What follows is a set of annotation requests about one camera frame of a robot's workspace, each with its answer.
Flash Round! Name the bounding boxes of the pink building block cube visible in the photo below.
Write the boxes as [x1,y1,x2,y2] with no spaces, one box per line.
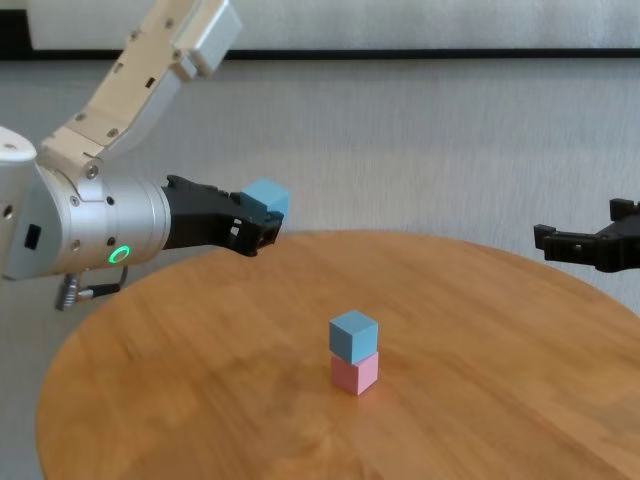
[330,350,380,398]

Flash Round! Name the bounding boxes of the black wall border strip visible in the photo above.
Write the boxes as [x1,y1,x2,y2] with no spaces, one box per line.
[0,8,640,62]

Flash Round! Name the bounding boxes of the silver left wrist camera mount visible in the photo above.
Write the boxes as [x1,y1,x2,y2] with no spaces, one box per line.
[39,0,244,180]

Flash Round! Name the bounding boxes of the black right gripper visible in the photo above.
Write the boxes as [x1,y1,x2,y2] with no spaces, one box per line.
[533,198,640,274]

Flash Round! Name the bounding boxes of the blue building block cube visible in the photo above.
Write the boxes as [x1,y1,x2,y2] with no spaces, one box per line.
[241,178,292,217]
[328,309,380,365]

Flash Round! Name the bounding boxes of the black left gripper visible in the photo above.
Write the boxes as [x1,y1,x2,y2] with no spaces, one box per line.
[160,174,285,258]

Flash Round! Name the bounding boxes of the left arm cable connector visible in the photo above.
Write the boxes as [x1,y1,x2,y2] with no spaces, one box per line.
[54,264,129,312]

